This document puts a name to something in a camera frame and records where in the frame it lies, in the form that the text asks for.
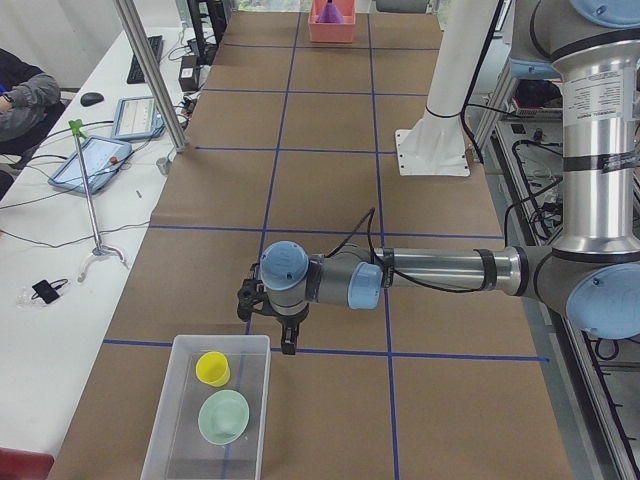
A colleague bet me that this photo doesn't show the aluminium frame post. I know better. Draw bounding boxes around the aluminium frame post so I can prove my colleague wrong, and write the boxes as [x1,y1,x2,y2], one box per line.
[113,0,187,153]

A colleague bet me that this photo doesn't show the yellow plastic cup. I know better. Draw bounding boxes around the yellow plastic cup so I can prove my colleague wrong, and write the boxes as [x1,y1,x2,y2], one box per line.
[195,351,231,388]

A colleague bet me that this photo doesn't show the purple cloth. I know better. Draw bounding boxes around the purple cloth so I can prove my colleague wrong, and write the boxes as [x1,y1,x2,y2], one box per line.
[316,0,344,24]

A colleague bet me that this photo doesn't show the blue teach pendant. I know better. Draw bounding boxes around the blue teach pendant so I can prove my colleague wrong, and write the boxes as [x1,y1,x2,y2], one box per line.
[48,136,133,195]
[111,96,164,141]

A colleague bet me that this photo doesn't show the black computer mouse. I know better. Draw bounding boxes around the black computer mouse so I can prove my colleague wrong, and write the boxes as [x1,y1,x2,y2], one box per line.
[80,92,104,107]

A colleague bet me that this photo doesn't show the near blue teach pendant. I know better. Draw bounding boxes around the near blue teach pendant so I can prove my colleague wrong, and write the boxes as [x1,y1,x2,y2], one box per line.
[48,136,133,195]

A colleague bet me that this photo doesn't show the black keyboard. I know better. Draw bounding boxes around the black keyboard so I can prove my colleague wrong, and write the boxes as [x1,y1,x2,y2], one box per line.
[126,35,165,85]

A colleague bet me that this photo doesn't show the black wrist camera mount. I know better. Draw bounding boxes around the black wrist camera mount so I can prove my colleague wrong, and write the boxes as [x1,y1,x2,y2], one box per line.
[236,278,265,323]

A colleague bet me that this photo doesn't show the small black device with strap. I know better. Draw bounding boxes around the small black device with strap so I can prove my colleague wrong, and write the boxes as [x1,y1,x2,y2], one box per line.
[31,278,69,305]

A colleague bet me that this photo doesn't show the clear plastic storage box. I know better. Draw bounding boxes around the clear plastic storage box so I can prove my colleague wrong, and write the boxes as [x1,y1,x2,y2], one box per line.
[141,335,271,479]

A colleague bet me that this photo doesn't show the black power adapter box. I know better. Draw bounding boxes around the black power adapter box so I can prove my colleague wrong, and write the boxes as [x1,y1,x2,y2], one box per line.
[178,55,201,92]

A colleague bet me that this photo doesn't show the green handled reacher grabber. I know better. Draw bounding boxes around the green handled reacher grabber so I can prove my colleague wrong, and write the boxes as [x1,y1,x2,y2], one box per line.
[69,119,128,283]

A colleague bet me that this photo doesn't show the green plastic bowl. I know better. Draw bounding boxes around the green plastic bowl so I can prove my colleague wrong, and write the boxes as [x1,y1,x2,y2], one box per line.
[198,390,250,445]

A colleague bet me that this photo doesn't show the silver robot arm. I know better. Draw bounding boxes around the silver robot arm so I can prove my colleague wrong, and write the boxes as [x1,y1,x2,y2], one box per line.
[375,0,440,14]
[256,1,639,354]

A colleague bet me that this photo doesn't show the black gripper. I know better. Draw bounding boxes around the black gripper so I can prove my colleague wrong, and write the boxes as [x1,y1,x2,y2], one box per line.
[276,305,309,354]

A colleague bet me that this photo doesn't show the far blue teach pendant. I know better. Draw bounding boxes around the far blue teach pendant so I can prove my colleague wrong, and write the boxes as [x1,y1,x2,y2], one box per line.
[111,96,164,141]

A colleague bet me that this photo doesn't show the pink plastic tray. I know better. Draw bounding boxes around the pink plastic tray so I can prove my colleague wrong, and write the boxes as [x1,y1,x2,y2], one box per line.
[307,0,356,44]

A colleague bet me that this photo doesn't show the person in grey sleeve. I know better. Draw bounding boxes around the person in grey sleeve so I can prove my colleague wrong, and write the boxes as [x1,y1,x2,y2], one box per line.
[1,49,65,155]

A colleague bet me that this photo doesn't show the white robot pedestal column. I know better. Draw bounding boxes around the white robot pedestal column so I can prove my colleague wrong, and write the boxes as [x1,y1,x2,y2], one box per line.
[395,0,502,177]

